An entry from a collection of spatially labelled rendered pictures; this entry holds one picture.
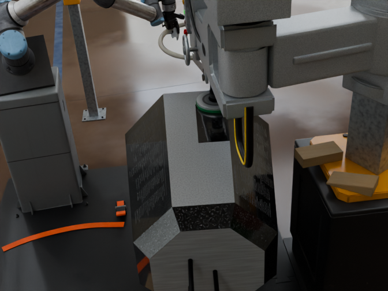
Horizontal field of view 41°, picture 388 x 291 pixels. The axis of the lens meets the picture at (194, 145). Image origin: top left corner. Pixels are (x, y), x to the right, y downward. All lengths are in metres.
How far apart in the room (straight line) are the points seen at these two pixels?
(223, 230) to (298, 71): 0.68
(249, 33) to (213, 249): 0.88
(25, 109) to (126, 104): 1.65
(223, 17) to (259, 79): 0.33
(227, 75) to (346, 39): 0.47
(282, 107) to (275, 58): 2.61
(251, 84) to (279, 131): 2.28
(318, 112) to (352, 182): 2.18
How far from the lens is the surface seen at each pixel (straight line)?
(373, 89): 2.25
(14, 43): 3.09
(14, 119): 3.29
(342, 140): 2.70
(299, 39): 1.97
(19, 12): 3.13
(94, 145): 4.22
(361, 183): 2.36
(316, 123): 4.35
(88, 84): 4.47
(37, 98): 3.22
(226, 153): 2.42
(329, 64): 2.08
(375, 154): 2.44
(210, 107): 2.74
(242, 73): 1.93
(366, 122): 2.40
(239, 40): 1.86
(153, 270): 2.26
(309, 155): 2.48
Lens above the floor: 2.23
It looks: 33 degrees down
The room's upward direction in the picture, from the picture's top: 4 degrees counter-clockwise
